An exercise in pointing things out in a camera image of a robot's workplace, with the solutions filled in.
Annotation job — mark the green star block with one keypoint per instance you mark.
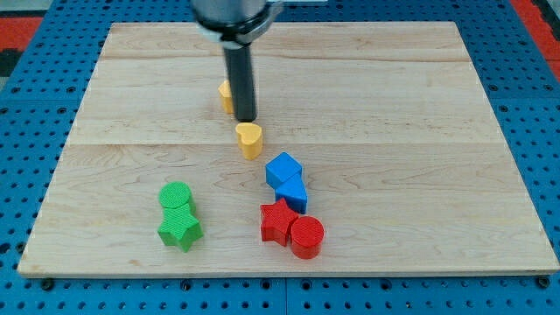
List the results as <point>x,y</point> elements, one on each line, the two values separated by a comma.
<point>180,228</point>

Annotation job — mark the blue cube block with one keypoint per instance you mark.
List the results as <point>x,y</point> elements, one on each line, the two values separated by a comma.
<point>281,168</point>

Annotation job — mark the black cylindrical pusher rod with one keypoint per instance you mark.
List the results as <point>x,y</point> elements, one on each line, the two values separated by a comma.
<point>241,81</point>

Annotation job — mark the yellow heart block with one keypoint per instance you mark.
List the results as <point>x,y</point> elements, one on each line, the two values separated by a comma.
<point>249,139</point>

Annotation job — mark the red star block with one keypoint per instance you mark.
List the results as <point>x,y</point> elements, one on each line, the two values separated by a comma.
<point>277,219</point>

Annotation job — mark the blue triangle block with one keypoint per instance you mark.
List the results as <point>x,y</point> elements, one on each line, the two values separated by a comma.
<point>294,192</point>

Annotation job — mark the light wooden board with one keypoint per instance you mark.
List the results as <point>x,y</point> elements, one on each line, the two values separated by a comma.
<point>404,162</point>

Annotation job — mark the yellow block behind rod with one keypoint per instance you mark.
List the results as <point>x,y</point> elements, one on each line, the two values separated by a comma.
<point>226,99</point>

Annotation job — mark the red cylinder block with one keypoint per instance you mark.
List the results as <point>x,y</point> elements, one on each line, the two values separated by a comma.
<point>307,234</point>

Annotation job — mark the green cylinder block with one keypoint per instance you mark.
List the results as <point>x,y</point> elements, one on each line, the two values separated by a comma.
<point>177,194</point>

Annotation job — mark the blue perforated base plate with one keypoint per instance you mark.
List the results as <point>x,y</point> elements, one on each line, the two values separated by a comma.
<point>44,92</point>

